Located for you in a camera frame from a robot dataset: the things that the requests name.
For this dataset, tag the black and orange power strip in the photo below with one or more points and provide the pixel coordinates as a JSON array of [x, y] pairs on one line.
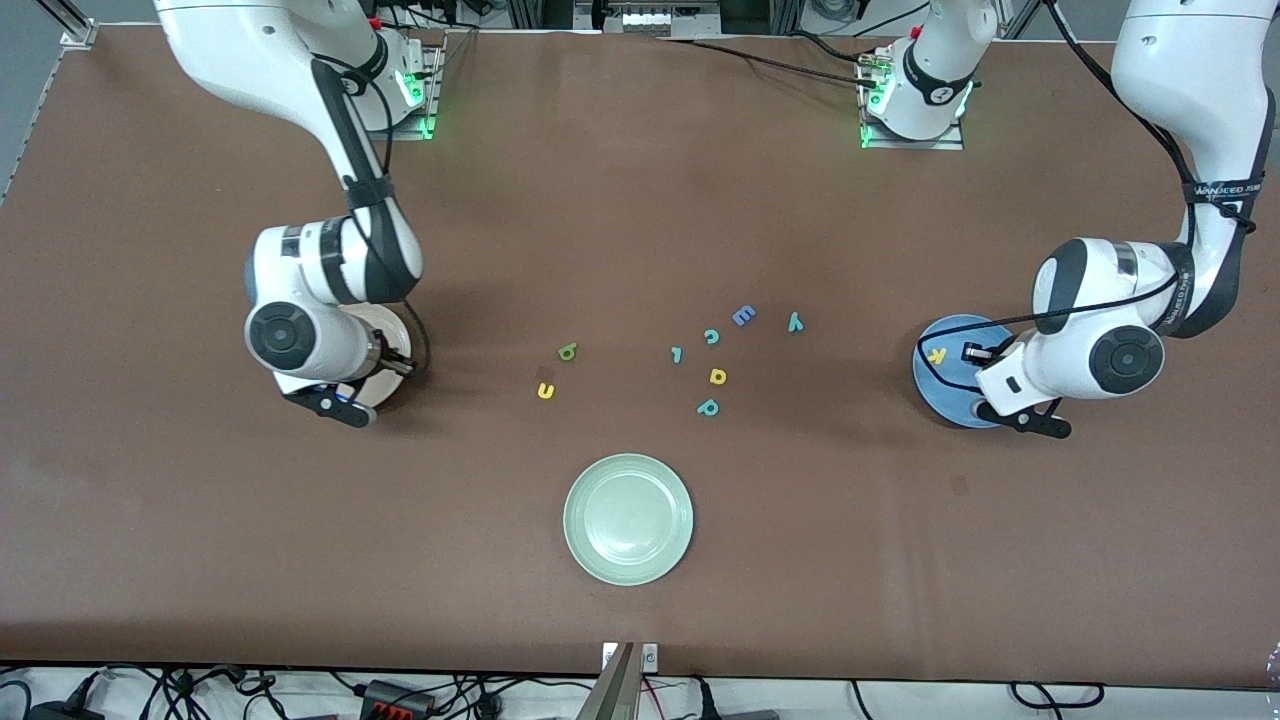
[[395, 697]]

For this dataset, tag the aluminium corner profile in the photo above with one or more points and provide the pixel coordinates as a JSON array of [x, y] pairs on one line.
[[78, 30]]

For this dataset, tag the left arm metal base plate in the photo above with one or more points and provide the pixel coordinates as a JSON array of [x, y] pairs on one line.
[[910, 144]]

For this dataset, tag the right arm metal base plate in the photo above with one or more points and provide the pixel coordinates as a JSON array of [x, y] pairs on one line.
[[425, 125]]

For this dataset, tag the black plug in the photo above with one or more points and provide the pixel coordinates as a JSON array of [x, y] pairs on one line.
[[705, 700]]

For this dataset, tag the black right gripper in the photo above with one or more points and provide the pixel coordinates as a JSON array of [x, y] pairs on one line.
[[396, 360]]

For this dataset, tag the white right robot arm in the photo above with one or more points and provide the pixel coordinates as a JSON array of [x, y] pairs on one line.
[[300, 260]]

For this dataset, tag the teal letter p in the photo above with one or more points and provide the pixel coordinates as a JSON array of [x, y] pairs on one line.
[[704, 409]]

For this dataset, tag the blue letter E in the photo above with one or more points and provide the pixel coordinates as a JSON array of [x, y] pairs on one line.
[[738, 317]]

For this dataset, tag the pale green round plate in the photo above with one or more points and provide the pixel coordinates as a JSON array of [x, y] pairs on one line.
[[628, 519]]

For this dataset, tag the beige round plate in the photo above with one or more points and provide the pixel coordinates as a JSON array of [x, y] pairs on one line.
[[392, 328]]

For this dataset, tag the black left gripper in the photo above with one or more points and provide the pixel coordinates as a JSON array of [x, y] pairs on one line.
[[975, 352]]

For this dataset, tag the blue round plate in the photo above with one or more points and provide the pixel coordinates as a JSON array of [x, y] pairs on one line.
[[960, 405]]

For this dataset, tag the grey metal camera post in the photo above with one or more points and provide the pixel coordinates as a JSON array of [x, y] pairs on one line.
[[615, 690]]

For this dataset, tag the brown table cloth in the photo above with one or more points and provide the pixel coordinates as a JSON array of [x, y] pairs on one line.
[[640, 220]]

